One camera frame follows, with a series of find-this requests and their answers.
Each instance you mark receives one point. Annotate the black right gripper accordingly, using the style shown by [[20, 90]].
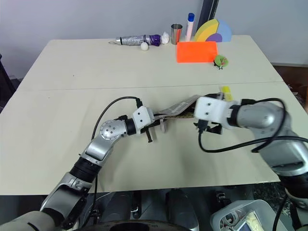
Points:
[[203, 125]]

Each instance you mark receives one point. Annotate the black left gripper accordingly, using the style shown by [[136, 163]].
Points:
[[157, 116]]

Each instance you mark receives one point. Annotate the grid pattern zip pouch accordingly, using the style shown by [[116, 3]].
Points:
[[178, 108]]

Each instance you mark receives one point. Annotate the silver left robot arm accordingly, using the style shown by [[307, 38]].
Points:
[[96, 146]]

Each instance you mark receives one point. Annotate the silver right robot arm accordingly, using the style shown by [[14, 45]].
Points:
[[260, 118]]

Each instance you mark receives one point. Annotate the green plush toy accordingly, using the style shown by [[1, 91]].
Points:
[[221, 61]]

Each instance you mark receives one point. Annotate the orange flat box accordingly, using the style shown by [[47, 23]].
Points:
[[196, 51]]

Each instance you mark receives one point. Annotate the dark rounded shape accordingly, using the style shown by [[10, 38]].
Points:
[[179, 207], [118, 208]]

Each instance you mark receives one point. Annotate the colourful foam rainbow arch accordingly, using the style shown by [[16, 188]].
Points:
[[211, 30]]

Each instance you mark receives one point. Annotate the small black clip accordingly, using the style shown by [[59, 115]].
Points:
[[221, 196]]

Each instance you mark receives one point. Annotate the white ball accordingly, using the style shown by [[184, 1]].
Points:
[[144, 46]]

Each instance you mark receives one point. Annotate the metal cup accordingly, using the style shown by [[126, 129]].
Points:
[[176, 34]]

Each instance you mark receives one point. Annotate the white spiky small object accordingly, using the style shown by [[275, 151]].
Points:
[[165, 38]]

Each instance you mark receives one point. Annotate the black round base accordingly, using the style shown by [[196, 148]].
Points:
[[130, 226]]

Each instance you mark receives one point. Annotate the clear plastic storage bin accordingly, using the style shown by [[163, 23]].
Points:
[[240, 215]]

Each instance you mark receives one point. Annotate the dark object beside table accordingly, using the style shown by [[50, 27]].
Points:
[[6, 81]]

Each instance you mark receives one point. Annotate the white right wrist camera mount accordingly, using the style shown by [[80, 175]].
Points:
[[209, 109]]

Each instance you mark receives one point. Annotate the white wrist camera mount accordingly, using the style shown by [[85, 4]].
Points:
[[209, 109], [142, 118]]

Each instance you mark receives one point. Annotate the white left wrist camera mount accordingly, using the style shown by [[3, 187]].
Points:
[[142, 118]]

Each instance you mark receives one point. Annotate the dark vertical post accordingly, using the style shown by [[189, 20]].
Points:
[[209, 10]]

